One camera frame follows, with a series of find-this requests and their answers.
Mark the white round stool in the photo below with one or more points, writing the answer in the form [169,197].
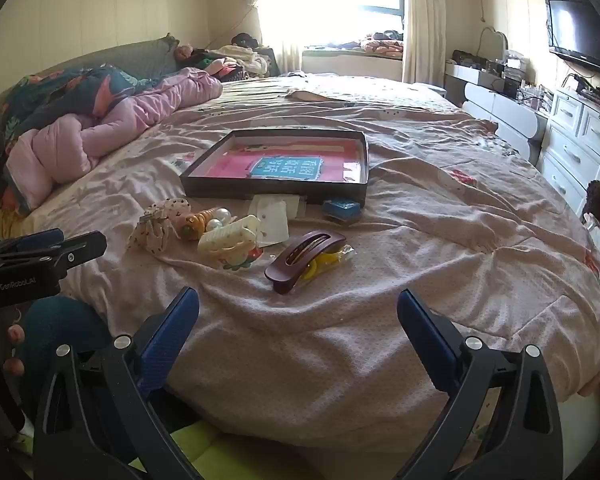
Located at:
[430,89]

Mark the cream curtain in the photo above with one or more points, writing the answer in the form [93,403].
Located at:
[424,20]

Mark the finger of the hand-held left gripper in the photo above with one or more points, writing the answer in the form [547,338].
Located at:
[80,249]
[40,240]

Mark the heart-shaped mirror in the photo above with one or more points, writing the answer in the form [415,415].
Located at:
[492,42]

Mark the dark shallow box pink inside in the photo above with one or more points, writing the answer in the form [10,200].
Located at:
[290,167]

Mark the clear plastic packet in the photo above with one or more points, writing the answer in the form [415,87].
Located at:
[296,206]

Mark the clear packet with earring card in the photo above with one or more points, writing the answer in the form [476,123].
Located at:
[272,225]

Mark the beige blanket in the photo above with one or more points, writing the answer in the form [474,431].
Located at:
[375,92]

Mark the sheer white curtain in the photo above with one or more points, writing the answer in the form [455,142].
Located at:
[280,55]

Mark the person's left hand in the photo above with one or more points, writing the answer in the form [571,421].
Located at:
[15,333]

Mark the pile of clothes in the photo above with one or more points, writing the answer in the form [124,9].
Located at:
[230,62]

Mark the pearl hair accessory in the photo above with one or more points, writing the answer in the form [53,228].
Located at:
[223,216]

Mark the clothes heap on sill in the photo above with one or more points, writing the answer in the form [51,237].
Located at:
[382,44]

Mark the white vanity desk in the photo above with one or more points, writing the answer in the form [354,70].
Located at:
[500,105]

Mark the teal trousers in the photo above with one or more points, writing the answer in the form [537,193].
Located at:
[65,320]

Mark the pink quilt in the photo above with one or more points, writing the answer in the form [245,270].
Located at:
[130,115]

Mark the black case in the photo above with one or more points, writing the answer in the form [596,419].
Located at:
[467,59]

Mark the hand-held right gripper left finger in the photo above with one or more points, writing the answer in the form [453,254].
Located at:
[172,340]

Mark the lime green garment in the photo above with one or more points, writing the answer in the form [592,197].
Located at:
[230,455]

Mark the bay window ledge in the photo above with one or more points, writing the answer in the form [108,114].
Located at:
[345,62]

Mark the polka-dot mesh scrunchie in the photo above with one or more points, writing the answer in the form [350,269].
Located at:
[155,230]

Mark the black bag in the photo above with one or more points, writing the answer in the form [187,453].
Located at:
[245,39]

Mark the orange ribbed hair clip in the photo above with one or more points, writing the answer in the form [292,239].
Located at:
[195,222]

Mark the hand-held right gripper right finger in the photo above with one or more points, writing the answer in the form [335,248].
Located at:
[430,345]

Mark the wall-mounted television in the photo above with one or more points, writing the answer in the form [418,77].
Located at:
[577,27]

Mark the small blue box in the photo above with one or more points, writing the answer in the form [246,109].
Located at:
[341,210]

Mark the brown oval hair clip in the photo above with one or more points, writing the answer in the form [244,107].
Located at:
[279,282]

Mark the cream hair claw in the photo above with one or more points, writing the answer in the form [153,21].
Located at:
[225,241]

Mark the bed with pink sheet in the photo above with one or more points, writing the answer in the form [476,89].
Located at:
[405,260]

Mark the cluster of cosmetic containers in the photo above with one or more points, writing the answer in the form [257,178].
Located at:
[522,85]

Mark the grey padded headboard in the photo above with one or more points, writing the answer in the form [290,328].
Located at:
[130,57]

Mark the dark floral quilt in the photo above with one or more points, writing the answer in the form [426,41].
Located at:
[65,92]

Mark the white drawer dresser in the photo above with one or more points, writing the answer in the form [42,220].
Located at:
[575,135]

